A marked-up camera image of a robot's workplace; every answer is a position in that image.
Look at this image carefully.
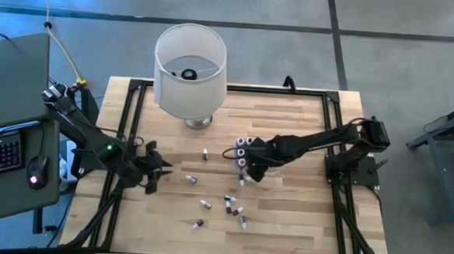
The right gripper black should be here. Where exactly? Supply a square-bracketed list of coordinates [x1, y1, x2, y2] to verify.
[246, 134, 294, 185]

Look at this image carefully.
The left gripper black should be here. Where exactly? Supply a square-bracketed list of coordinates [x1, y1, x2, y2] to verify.
[124, 139, 175, 197]

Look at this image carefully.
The clear plastic bin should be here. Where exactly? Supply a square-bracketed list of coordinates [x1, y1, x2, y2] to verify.
[230, 134, 289, 179]

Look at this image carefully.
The silver table lamp white shade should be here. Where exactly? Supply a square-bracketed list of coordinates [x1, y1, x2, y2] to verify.
[150, 21, 231, 132]

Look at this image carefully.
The black computer mouse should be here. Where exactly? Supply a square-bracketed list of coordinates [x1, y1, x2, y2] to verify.
[25, 154, 50, 191]

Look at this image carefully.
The grey desk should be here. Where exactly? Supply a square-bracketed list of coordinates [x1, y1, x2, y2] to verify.
[0, 117, 64, 230]

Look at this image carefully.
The grey desk panel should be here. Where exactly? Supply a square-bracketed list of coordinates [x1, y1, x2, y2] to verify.
[0, 30, 53, 136]

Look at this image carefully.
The blue metal cart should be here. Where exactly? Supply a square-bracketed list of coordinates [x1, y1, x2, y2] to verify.
[402, 93, 454, 228]

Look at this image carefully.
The black aluminium table frame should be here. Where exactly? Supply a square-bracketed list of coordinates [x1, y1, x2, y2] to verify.
[58, 75, 400, 254]

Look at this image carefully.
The black clamp handle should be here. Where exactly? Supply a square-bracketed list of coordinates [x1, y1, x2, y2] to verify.
[282, 75, 298, 90]

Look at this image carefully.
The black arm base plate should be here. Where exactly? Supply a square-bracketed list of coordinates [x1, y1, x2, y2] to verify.
[323, 152, 382, 190]

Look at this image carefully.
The yellow cable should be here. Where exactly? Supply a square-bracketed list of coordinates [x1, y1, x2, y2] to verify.
[30, 0, 93, 89]

